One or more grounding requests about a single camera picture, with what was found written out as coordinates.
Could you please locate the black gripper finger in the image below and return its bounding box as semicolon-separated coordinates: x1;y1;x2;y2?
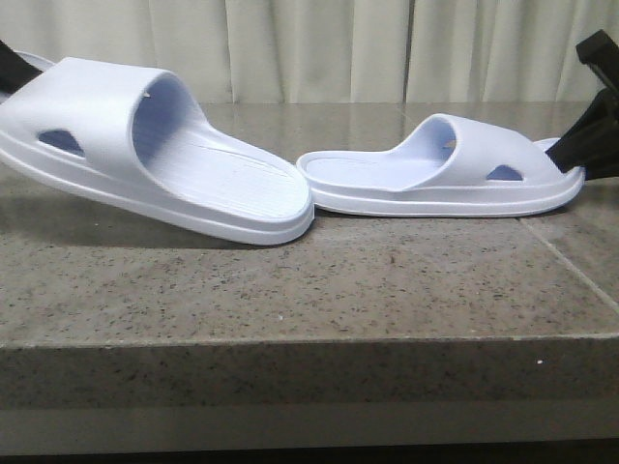
0;42;43;95
545;89;618;179
575;29;618;90

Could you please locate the grey-green curtain panel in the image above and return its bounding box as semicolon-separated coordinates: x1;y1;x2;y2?
406;1;618;102
1;1;413;103

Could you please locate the grey-green left curtain panel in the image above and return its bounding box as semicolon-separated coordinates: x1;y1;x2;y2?
406;1;618;102

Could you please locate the light blue slipper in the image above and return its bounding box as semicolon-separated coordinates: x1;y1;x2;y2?
1;52;314;246
297;114;585;218

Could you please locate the grey-green right curtain panel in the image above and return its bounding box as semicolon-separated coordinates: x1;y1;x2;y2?
1;1;413;103

